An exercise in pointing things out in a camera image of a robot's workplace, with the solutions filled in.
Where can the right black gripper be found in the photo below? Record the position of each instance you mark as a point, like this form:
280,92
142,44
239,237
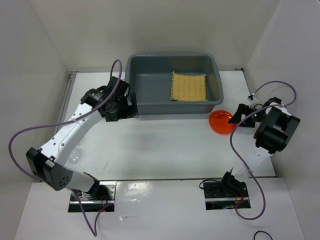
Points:
242,109

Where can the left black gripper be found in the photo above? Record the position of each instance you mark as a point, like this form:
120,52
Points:
129,112

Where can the orange plastic plate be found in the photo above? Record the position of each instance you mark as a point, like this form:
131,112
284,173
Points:
219,122

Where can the woven bamboo mat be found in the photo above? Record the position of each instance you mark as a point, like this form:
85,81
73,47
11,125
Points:
188,88

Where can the clear plastic cup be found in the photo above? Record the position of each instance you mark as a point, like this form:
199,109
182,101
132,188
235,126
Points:
74,156

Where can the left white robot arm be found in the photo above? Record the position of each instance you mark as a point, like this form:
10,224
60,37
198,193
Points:
48,163

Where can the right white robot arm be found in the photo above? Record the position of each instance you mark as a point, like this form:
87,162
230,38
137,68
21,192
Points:
276,129

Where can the grey plastic bin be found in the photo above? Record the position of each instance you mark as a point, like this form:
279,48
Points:
149,76

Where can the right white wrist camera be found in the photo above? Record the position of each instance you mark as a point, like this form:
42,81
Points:
253,101

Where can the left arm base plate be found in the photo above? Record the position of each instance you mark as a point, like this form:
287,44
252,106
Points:
104,200

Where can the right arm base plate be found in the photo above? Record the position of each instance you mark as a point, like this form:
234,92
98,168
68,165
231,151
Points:
219,197

